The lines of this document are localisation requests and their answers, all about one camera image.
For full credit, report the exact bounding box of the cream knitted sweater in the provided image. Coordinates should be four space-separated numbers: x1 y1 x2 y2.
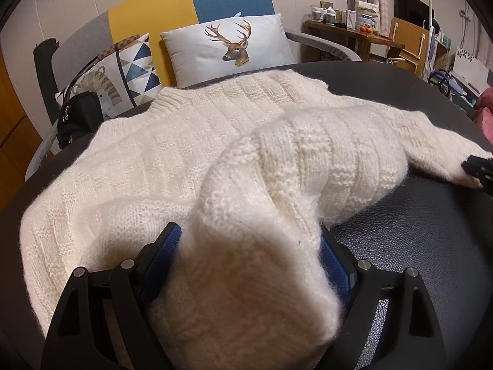
20 70 491 369

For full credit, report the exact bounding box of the pink quilted blanket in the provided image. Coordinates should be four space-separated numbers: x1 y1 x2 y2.
473 87 493 135

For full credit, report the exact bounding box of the white paper bag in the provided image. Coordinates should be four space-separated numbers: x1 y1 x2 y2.
451 48 490 97

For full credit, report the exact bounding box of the wooden chair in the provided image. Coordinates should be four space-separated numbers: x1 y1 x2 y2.
387 18 429 78

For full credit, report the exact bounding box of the black handbag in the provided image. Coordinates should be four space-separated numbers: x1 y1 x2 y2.
57 91 104 150

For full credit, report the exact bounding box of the wooden side table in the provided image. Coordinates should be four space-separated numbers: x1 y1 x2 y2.
303 20 405 61

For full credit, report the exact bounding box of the black television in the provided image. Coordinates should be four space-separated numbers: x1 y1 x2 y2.
393 0 430 29

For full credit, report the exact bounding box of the wooden wardrobe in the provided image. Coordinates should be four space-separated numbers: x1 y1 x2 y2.
0 56 42 209

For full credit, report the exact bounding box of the triangle pattern pillow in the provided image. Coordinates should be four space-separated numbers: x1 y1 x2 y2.
54 32 163 121

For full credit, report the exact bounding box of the white deer print pillow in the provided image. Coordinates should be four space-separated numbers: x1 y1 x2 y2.
161 14 294 88

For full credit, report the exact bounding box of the grey yellow blue sofa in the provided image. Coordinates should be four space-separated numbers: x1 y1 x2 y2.
27 0 358 175

